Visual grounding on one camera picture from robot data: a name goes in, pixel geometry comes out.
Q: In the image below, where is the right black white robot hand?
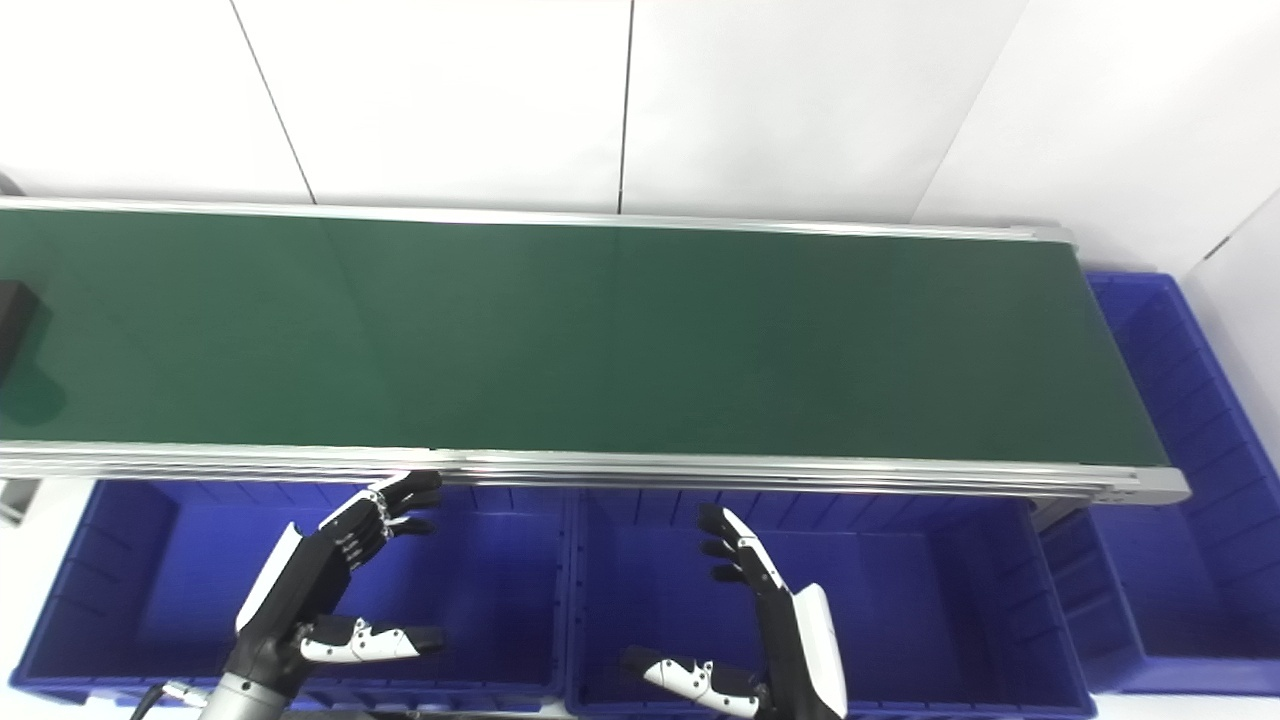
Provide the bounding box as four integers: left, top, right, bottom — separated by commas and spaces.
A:
620, 505, 850, 720

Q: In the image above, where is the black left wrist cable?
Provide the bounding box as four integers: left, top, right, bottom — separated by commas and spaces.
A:
128, 678, 216, 720

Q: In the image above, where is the aluminium conveyor leg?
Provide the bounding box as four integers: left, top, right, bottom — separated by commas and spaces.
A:
0, 478, 43, 527

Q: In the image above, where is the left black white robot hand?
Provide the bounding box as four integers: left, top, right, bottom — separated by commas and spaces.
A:
230, 470, 447, 698

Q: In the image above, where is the green conveyor belt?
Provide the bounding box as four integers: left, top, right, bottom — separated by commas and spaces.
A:
0, 208, 1171, 468
0, 196, 1192, 507

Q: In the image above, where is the black cylinder block part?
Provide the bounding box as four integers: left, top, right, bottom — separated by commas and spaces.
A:
0, 280, 42, 387

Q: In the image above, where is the blue plastic bin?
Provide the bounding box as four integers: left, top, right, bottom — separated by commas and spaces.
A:
564, 488, 1098, 720
8, 478, 573, 717
1038, 271, 1280, 698

